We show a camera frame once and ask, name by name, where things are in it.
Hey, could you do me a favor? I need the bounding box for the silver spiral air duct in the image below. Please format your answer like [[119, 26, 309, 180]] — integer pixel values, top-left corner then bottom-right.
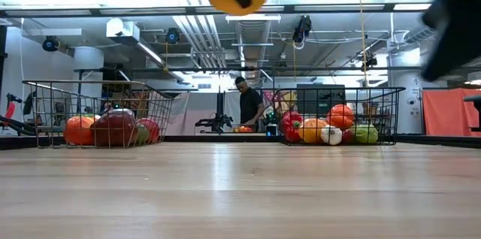
[[402, 24, 429, 44]]

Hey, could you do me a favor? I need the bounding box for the black overhead rig beam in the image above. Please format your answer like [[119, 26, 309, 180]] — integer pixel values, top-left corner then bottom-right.
[[0, 2, 433, 19]]

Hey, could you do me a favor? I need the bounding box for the orange persimmon green calyx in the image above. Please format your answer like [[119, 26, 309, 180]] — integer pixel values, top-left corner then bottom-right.
[[62, 115, 97, 147]]

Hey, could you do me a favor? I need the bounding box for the black pedestal table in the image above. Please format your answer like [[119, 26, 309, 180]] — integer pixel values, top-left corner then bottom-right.
[[464, 94, 481, 133]]

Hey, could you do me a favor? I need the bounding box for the white round column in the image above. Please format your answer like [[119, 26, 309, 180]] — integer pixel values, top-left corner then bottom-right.
[[389, 47, 424, 137], [72, 46, 105, 99]]

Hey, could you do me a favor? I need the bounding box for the silver ceiling air duct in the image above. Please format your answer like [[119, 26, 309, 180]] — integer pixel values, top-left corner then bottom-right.
[[234, 20, 272, 82]]

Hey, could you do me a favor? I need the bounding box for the black blue ceiling reel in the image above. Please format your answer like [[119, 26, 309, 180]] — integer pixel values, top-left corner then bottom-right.
[[41, 35, 60, 53], [165, 27, 181, 45]]

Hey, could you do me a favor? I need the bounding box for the bronze wire basket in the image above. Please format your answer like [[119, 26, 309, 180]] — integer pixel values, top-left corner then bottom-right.
[[21, 79, 174, 150]]

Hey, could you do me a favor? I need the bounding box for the red bell pepper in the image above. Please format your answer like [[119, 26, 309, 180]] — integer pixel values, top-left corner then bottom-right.
[[280, 110, 304, 144]]

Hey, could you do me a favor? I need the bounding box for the white garlic bulb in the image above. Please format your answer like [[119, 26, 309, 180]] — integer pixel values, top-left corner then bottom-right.
[[319, 125, 343, 147]]

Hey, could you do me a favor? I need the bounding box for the black ceiling reel white loop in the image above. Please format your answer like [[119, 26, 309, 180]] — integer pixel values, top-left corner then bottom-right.
[[292, 15, 313, 50]]

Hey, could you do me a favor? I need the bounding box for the orange ribbed pumpkin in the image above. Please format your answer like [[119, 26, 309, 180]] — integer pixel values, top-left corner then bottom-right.
[[325, 103, 356, 131]]

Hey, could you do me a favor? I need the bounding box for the black background screen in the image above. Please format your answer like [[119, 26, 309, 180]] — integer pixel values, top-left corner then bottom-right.
[[295, 83, 346, 120]]

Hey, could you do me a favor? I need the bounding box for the orange cloth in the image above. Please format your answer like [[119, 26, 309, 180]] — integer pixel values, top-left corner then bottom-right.
[[421, 87, 481, 138]]

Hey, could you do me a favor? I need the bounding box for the white background curtain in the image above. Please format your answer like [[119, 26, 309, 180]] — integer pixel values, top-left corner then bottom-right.
[[165, 91, 241, 137]]

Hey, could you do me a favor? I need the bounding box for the dark red apple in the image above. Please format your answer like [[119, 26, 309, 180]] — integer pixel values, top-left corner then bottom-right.
[[91, 108, 137, 148]]

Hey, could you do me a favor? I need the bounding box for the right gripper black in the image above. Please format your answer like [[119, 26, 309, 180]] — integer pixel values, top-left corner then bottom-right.
[[420, 0, 481, 82]]

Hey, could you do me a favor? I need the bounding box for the black background monitor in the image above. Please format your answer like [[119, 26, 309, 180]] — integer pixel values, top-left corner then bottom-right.
[[23, 90, 38, 116]]

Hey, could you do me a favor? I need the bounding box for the white ceiling light panel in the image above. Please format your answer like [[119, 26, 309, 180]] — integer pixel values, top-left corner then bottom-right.
[[225, 14, 282, 24]]

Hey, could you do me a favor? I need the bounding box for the black wire basket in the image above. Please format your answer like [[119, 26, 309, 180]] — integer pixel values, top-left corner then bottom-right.
[[273, 86, 407, 146]]

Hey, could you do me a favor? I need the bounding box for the red black background machine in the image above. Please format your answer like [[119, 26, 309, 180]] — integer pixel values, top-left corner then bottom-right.
[[0, 92, 38, 138]]

